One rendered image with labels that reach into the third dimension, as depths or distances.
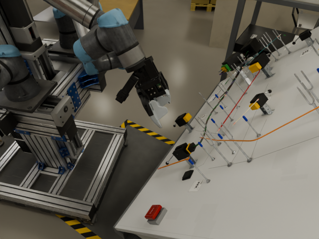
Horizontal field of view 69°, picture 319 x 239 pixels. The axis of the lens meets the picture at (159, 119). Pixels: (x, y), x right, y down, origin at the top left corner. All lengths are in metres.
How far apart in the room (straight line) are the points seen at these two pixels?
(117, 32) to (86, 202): 1.43
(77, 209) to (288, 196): 1.55
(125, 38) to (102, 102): 2.27
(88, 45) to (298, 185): 0.63
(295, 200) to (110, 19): 0.60
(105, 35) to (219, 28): 3.30
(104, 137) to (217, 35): 2.52
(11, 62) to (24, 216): 1.43
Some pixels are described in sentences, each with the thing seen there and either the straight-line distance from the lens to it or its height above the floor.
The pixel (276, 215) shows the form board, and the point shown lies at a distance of 0.55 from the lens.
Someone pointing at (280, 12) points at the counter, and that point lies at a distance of 3.90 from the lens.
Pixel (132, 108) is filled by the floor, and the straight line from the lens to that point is 2.77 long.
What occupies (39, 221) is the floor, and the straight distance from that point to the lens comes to 2.21.
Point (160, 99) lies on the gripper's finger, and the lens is 0.78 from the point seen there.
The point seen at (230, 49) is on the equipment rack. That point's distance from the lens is 1.65.
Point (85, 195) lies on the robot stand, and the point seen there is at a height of 0.23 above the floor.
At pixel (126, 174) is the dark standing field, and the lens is 2.20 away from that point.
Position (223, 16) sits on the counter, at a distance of 3.84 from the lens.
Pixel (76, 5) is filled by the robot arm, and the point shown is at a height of 1.60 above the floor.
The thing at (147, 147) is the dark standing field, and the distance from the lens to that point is 2.36.
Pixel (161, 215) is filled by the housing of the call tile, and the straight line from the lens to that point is 0.81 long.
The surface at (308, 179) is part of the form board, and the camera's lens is 0.58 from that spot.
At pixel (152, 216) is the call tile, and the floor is 1.12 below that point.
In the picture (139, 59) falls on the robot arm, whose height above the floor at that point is 1.52.
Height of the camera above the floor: 1.86
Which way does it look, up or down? 45 degrees down
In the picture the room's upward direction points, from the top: straight up
